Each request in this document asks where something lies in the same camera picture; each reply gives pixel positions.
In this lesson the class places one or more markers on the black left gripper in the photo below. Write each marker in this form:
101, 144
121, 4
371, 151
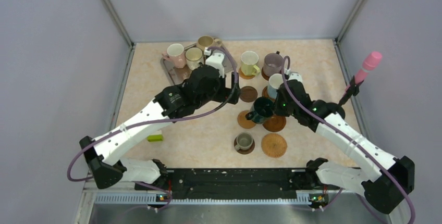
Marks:
227, 94

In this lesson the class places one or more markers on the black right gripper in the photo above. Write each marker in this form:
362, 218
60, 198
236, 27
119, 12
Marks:
278, 110

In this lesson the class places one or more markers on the brown saucer coaster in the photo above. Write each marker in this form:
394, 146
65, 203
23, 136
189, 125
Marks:
275, 123
264, 74
266, 95

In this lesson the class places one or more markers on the dark green mug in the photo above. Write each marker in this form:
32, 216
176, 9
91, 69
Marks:
262, 110

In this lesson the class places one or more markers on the light blue mug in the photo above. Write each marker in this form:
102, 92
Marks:
274, 83

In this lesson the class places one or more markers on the beige mug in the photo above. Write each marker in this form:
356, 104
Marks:
194, 57

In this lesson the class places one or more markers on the dark walnut coaster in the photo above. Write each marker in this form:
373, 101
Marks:
248, 94
250, 145

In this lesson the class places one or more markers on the light bamboo coaster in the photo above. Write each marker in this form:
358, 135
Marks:
243, 121
242, 75

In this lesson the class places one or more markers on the woven rattan coaster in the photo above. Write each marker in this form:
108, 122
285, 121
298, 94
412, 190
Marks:
274, 145

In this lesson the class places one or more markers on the tan mug with handle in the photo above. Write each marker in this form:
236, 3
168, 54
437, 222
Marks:
207, 41

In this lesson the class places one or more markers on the white mug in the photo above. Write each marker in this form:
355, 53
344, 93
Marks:
175, 54

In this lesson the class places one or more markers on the mauve mug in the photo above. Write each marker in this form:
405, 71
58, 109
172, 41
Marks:
273, 63

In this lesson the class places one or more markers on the pale yellow mug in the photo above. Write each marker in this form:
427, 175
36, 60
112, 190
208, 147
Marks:
249, 63

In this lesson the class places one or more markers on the small grey-green cup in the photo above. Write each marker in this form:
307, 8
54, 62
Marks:
244, 135

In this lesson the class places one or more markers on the dark walnut coaster front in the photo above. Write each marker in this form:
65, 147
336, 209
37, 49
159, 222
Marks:
250, 145

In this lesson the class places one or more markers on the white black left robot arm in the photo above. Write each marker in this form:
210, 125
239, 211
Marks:
104, 154

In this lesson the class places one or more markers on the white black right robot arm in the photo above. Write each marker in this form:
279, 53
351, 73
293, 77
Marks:
380, 177

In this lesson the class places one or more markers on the metal serving tray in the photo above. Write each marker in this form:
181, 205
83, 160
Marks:
177, 75

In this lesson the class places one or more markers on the green white block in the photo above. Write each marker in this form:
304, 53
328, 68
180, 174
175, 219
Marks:
157, 136

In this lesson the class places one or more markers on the pink microphone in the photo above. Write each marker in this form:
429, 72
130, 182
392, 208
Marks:
368, 65

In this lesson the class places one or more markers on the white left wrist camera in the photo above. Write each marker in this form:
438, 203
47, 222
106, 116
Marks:
215, 57

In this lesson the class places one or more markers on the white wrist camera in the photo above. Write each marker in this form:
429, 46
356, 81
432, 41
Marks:
289, 75
215, 57

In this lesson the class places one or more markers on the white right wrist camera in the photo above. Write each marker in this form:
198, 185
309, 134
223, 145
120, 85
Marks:
289, 75

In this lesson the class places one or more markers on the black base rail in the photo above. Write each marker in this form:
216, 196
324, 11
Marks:
215, 186

